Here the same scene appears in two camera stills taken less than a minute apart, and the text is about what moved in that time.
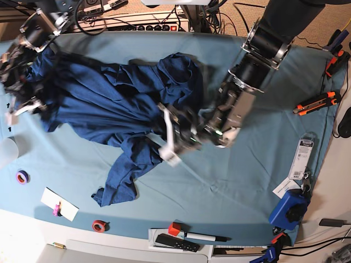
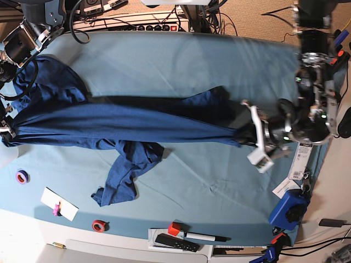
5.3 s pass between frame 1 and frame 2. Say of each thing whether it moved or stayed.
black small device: stayed
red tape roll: stayed
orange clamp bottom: stayed
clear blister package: stayed
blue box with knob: stayed
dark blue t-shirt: moved
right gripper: moved
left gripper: moved
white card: stayed
